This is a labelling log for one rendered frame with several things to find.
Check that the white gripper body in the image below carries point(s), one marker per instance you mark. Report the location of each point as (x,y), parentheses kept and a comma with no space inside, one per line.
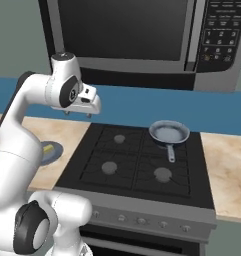
(91,106)

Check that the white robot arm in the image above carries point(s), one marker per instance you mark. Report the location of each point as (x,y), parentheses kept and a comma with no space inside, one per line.
(15,156)

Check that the yellow butter stick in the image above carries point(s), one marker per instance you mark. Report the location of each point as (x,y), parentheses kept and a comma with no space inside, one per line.
(48,148)

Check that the grey frying pan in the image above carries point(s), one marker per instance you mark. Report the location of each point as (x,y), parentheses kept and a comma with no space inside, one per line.
(168,132)

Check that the blue-grey round plate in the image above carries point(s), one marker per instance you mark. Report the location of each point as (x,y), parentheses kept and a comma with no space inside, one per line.
(55,154)

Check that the black microwave door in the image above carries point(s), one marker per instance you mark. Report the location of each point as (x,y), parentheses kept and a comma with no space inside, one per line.
(122,30)

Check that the black gas stove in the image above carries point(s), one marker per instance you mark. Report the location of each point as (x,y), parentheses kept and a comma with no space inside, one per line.
(132,186)

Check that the silver stove knob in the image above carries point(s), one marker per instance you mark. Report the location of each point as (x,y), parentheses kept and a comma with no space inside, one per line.
(96,214)
(163,224)
(185,228)
(122,218)
(141,220)

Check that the black and silver microwave oven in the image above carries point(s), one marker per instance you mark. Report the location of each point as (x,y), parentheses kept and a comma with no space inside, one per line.
(218,76)

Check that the black oven door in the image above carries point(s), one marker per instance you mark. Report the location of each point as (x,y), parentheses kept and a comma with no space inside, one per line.
(142,241)

